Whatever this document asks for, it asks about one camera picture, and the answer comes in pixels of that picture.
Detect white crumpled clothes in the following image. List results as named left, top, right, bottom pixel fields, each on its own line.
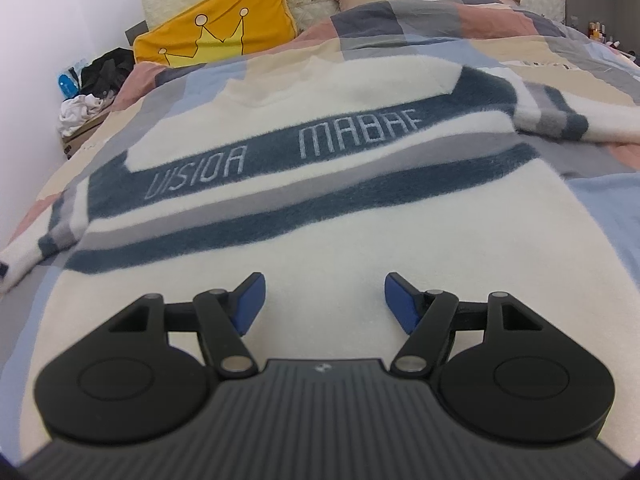
left=59, top=94, right=118, bottom=137

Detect yellow crown pillow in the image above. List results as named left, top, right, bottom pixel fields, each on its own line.
left=132, top=0, right=299, bottom=68

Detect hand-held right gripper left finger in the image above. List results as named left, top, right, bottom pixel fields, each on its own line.
left=102, top=271, right=267, bottom=378

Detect checkered patchwork quilt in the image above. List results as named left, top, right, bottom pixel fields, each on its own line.
left=0, top=0, right=640, bottom=461

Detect cream sweater with blue stripes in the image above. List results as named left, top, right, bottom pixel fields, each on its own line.
left=0, top=52, right=640, bottom=466

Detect floral cream pillow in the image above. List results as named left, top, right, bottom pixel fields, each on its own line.
left=287, top=0, right=341, bottom=27

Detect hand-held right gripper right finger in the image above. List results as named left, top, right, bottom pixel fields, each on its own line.
left=384, top=271, right=546, bottom=378

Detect blue plastic packet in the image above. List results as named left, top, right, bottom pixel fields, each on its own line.
left=57, top=57, right=91, bottom=102

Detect black clothes pile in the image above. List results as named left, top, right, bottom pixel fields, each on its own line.
left=79, top=47, right=136, bottom=102

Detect brown cardboard box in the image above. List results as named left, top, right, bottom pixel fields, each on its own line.
left=60, top=110, right=117, bottom=160

